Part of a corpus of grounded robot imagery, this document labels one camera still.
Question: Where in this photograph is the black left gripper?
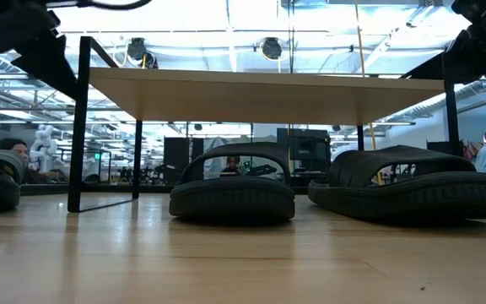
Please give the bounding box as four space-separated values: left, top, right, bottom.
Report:
0 0 78 100

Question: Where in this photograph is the wooden shelf with black legs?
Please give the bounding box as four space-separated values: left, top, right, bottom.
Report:
67 35 459 214

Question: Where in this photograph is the white humanoid robot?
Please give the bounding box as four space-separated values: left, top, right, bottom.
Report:
30 124 58 172

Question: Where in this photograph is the black round ceiling fixture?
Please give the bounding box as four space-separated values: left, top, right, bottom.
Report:
261 36 284 61
127 37 158 68

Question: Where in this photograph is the colourful patterned panel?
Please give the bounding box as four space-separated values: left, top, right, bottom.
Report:
462 138 484 164

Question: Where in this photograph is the black cabinet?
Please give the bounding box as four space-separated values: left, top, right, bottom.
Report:
426 141 463 155

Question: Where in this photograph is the black rectangular panel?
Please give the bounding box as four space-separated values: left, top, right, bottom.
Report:
163 137 204 174

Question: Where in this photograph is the black monitor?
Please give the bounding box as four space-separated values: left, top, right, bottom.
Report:
276 128 332 174

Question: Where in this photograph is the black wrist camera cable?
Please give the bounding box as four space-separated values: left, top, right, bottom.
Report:
44 0 154 11

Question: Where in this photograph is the yellow cable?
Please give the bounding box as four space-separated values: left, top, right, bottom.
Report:
354 0 382 186

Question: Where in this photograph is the black aluminium rig frame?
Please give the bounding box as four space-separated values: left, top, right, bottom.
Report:
19 182 311 196

